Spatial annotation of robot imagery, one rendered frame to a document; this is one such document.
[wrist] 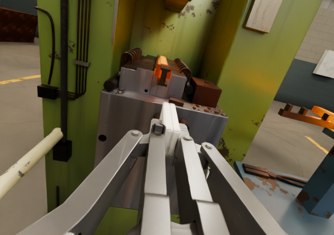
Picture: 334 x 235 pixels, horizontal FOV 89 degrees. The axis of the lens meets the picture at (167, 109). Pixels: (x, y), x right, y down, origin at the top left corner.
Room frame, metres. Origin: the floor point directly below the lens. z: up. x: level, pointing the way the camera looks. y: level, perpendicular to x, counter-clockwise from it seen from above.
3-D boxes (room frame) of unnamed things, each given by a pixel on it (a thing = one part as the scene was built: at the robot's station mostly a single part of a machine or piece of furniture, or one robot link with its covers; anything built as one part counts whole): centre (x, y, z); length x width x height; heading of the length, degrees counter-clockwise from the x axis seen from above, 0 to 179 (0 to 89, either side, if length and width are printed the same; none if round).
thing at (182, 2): (0.76, 0.07, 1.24); 0.30 x 0.07 x 0.06; 7
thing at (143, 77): (0.72, 0.09, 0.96); 0.42 x 0.20 x 0.09; 7
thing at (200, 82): (0.59, -0.11, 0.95); 0.12 x 0.09 x 0.07; 7
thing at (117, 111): (0.74, 0.04, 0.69); 0.56 x 0.38 x 0.45; 7
